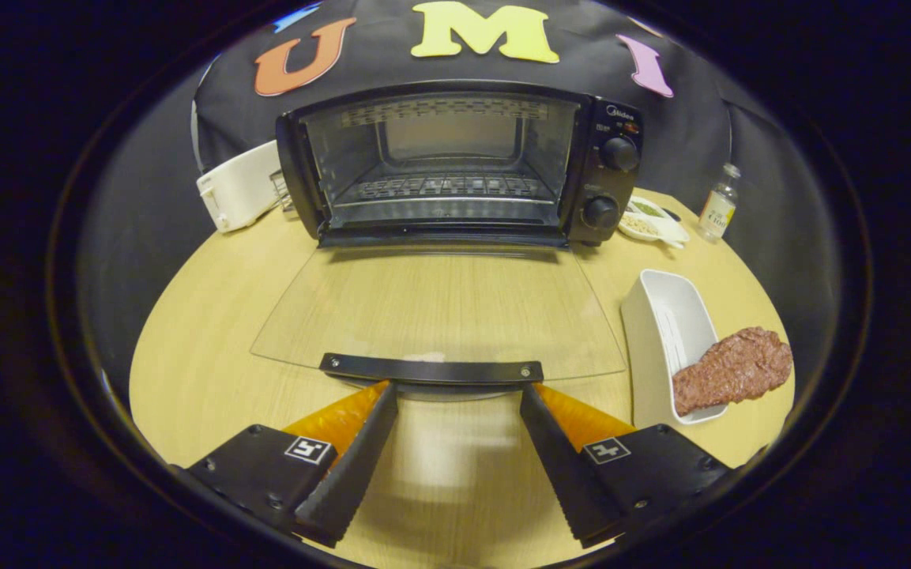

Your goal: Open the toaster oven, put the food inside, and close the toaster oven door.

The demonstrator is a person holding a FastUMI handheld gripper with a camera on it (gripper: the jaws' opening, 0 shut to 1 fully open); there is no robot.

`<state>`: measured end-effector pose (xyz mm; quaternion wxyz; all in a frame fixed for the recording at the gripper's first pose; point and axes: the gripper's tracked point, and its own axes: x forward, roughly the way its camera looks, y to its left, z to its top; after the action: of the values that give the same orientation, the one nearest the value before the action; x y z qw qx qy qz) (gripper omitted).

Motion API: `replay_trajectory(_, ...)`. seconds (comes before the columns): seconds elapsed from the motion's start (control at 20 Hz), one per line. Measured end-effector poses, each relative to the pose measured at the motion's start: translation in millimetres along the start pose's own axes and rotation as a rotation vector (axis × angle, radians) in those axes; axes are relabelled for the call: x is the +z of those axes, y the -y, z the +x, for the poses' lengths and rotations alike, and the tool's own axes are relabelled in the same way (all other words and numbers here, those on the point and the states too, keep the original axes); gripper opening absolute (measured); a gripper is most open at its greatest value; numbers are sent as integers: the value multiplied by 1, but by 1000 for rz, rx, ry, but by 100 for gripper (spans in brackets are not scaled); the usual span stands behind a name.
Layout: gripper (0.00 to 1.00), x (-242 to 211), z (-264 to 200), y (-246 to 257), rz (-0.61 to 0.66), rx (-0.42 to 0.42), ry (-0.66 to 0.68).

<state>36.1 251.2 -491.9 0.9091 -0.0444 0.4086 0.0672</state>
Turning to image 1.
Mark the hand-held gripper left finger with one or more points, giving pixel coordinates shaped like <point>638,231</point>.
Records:
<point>356,466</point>

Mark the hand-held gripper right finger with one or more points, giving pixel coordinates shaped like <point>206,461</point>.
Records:
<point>562,466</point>

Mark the white rectangular tray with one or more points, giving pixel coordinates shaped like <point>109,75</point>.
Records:
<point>664,316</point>

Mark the white divided spice dish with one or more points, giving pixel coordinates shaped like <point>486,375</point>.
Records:
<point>653,225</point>

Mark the brown meat steak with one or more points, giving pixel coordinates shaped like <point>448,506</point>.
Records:
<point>732,367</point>

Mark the small clear glass bottle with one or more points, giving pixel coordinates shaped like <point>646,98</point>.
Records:
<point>717,209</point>

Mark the black toaster oven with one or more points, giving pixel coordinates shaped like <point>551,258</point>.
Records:
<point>613,182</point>

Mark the white bread toaster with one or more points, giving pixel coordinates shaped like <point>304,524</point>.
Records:
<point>238,190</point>

